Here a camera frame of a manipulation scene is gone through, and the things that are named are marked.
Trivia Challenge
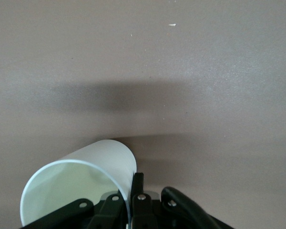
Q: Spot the brown table cover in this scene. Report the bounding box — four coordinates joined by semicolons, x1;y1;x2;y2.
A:
0;0;286;229

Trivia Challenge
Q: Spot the white plastic cup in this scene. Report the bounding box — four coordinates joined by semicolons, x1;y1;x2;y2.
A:
20;139;137;229

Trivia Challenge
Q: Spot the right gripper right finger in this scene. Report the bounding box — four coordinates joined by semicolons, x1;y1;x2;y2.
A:
130;172;235;229

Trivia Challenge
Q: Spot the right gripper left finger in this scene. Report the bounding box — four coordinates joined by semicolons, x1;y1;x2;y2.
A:
20;192;128;229

